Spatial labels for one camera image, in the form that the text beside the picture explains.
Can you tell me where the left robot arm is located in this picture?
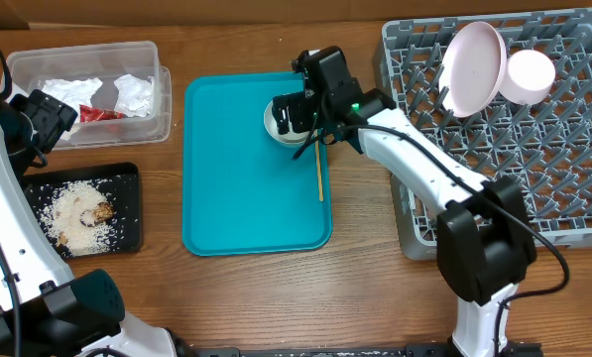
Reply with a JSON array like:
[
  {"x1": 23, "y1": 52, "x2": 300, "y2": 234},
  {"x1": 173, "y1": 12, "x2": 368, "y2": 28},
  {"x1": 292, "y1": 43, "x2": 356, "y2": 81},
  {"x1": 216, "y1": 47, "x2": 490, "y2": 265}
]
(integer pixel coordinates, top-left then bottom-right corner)
[{"x1": 0, "y1": 69, "x2": 194, "y2": 356}]

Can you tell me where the white paper napkin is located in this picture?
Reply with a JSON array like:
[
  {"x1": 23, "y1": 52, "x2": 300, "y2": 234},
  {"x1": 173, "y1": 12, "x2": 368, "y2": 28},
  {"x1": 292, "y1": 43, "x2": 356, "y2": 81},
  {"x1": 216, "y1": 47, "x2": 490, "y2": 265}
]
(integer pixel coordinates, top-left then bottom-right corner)
[{"x1": 42, "y1": 77, "x2": 103, "y2": 141}]

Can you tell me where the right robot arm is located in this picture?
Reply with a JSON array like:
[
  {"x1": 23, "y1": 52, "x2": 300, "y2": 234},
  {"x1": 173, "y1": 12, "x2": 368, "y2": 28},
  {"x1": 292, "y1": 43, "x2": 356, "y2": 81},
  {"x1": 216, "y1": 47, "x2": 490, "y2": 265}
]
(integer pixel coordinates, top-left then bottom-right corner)
[{"x1": 267, "y1": 46, "x2": 536, "y2": 356}]

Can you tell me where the wooden chopstick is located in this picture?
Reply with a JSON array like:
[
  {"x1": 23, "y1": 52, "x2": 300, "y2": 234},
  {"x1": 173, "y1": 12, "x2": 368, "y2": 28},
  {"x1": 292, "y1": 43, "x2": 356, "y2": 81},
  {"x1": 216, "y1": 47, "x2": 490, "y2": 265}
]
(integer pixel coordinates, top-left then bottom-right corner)
[{"x1": 314, "y1": 132, "x2": 324, "y2": 202}]

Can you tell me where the large white plate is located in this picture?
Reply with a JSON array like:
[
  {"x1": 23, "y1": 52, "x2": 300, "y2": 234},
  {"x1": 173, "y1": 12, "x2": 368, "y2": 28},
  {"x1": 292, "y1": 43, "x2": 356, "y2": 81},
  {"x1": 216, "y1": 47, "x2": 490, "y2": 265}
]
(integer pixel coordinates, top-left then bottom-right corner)
[{"x1": 438, "y1": 22, "x2": 507, "y2": 118}]

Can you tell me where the spilled rice pile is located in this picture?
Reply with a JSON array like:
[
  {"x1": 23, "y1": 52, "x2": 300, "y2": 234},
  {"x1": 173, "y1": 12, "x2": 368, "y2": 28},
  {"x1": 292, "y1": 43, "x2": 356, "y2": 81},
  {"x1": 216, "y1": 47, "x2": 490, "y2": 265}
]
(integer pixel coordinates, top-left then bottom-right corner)
[{"x1": 39, "y1": 179, "x2": 125, "y2": 257}]

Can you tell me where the grey dishwasher rack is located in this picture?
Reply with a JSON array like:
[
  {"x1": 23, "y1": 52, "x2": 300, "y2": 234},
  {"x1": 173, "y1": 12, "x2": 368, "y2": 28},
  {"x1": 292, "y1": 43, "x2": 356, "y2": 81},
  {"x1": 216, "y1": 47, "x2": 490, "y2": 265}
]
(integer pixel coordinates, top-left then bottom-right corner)
[{"x1": 374, "y1": 8, "x2": 592, "y2": 248}]

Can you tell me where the brown food scrap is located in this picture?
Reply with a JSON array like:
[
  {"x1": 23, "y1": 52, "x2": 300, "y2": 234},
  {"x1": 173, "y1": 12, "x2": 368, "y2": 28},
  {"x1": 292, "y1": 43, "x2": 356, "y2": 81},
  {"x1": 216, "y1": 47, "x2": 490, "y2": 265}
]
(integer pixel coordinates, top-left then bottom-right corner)
[{"x1": 79, "y1": 202, "x2": 115, "y2": 227}]

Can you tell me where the black plastic tray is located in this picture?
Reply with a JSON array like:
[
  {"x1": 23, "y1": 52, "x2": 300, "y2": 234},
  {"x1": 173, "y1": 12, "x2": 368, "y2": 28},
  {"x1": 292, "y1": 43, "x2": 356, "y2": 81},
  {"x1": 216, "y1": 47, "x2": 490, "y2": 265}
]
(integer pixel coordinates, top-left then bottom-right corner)
[{"x1": 22, "y1": 163, "x2": 143, "y2": 259}]

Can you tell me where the clear plastic storage bin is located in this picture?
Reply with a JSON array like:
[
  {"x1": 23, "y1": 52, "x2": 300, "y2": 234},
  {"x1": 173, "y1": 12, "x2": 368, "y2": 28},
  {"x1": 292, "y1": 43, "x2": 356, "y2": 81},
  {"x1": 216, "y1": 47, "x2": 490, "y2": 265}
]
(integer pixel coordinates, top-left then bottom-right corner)
[{"x1": 7, "y1": 41, "x2": 172, "y2": 150}]

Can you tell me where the teal plastic serving tray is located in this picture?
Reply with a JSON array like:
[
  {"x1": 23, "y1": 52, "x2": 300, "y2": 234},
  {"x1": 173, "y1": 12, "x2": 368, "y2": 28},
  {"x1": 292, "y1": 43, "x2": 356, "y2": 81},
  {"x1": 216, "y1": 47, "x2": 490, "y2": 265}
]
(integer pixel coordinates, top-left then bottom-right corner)
[{"x1": 181, "y1": 72, "x2": 333, "y2": 257}]

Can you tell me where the small white plate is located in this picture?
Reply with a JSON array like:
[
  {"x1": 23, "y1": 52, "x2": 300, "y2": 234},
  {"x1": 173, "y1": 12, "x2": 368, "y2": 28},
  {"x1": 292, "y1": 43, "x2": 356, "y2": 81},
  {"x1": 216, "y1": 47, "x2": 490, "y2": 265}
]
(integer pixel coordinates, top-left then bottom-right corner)
[{"x1": 499, "y1": 50, "x2": 556, "y2": 105}]

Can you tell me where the red candy wrapper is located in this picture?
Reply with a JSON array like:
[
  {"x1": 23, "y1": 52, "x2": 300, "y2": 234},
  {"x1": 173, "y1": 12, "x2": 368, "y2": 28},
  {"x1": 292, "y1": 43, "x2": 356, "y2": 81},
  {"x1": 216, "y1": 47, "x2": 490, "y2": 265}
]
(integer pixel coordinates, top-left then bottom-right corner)
[{"x1": 79, "y1": 105, "x2": 125, "y2": 123}]

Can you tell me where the grey bowl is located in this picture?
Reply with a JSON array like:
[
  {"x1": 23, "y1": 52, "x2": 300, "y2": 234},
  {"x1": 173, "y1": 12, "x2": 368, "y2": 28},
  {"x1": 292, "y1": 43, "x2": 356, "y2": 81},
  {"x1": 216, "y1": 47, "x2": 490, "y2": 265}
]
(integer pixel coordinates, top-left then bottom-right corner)
[{"x1": 264, "y1": 102, "x2": 308, "y2": 148}]

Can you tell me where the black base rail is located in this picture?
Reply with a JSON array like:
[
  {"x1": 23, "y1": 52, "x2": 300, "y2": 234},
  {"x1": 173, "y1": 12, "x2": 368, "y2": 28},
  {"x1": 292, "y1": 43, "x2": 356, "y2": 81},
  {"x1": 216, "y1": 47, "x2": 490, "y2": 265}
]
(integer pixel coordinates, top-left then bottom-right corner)
[{"x1": 185, "y1": 341, "x2": 544, "y2": 357}]

